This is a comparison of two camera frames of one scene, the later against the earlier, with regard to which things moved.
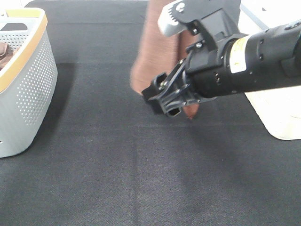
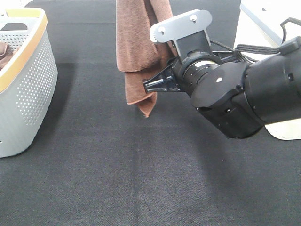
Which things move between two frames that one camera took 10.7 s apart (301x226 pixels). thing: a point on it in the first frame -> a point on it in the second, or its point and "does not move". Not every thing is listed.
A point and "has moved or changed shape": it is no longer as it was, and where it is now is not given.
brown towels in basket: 6,52 does not move
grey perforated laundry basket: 28,77 does not move
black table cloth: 114,160 does not move
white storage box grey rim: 280,108 does not move
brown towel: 157,53 has moved or changed shape
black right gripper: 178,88 -> 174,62
